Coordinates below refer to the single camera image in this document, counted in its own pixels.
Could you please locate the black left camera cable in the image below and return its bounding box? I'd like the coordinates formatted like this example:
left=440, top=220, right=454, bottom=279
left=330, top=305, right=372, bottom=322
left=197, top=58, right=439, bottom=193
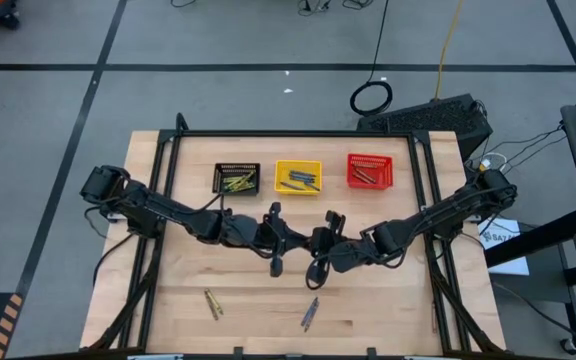
left=165, top=192, right=227, bottom=217

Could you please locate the black computer cable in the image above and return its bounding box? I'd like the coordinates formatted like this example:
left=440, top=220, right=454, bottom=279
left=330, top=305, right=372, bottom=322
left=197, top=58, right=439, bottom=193
left=485, top=125, right=568, bottom=172

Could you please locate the black metal table frame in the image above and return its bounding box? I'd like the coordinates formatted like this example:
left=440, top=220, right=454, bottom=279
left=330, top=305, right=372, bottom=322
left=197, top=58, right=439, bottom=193
left=87, top=112, right=508, bottom=359

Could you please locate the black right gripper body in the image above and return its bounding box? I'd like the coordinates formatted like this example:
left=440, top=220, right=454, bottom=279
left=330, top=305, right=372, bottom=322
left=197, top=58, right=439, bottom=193
left=332, top=238, right=377, bottom=274

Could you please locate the red plastic basket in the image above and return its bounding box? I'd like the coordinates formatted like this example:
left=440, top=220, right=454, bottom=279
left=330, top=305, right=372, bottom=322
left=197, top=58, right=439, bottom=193
left=346, top=153, right=395, bottom=191

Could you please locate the black plastic basket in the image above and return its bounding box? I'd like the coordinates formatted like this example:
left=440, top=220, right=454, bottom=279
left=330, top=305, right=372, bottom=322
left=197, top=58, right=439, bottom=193
left=211, top=162, right=262, bottom=197

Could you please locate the white cable bundle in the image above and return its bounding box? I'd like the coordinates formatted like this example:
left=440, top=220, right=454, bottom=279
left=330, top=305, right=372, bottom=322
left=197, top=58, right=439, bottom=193
left=471, top=151, right=510, bottom=174

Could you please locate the black left base cable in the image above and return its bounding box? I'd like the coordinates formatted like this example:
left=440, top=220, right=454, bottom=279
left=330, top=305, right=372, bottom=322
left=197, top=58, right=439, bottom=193
left=83, top=204, right=137, bottom=288

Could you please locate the black hanging cable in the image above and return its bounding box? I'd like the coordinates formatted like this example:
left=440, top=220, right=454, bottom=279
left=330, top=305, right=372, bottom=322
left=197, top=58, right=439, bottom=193
left=349, top=0, right=395, bottom=118

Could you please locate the white printed paper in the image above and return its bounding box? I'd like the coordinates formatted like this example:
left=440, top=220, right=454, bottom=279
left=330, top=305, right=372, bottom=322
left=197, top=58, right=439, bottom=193
left=477, top=217, right=531, bottom=277

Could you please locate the black desk beam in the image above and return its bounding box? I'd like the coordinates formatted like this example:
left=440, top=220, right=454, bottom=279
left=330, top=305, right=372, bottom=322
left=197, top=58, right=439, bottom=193
left=484, top=207, right=576, bottom=269

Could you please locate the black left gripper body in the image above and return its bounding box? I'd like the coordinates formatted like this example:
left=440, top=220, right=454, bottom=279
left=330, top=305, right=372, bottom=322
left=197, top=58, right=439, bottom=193
left=237, top=215, right=275, bottom=251

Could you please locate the yellow hanging cable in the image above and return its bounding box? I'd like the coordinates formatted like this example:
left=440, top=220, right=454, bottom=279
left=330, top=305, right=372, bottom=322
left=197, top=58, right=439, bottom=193
left=433, top=0, right=465, bottom=101

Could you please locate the black right base cable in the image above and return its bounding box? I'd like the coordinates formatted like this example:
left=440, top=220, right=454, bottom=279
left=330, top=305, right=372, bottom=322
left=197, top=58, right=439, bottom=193
left=427, top=219, right=492, bottom=262

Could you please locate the black base cable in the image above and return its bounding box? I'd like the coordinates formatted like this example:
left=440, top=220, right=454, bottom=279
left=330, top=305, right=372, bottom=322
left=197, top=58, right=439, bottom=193
left=427, top=219, right=492, bottom=262
left=83, top=204, right=137, bottom=288

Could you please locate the yellow plastic basket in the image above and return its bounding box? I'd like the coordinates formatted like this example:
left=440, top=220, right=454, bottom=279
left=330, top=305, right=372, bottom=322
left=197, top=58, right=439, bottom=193
left=273, top=159, right=324, bottom=196

